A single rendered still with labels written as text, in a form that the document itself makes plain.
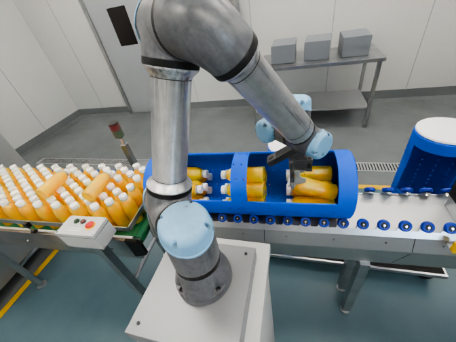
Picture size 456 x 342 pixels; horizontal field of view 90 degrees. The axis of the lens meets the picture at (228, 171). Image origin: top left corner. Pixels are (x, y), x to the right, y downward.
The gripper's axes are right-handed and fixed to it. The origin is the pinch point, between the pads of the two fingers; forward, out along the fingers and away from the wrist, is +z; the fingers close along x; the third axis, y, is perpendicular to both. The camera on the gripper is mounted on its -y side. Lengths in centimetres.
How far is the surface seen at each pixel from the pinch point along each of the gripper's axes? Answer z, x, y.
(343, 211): 6.9, -8.4, 18.9
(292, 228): 22.7, -5.6, 0.5
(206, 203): 5.0, -8.5, -35.0
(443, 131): 11, 52, 78
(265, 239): 29.8, -7.8, -11.5
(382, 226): 18.8, -5.2, 35.3
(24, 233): 26, -17, -149
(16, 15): -89, 340, -467
